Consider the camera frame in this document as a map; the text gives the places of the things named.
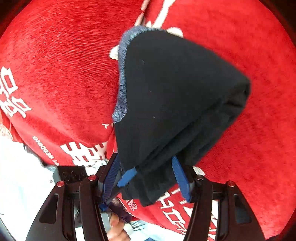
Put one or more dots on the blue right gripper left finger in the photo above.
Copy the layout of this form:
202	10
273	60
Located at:
127	177

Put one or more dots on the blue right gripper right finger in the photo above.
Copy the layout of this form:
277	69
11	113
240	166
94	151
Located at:
181	179

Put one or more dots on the black pants with blue waistband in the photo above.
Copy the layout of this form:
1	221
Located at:
175	99

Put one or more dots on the person's left hand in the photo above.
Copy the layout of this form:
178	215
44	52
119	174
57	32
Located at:
117	232

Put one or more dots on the red bedspread with white characters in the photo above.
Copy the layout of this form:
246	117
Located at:
60	82

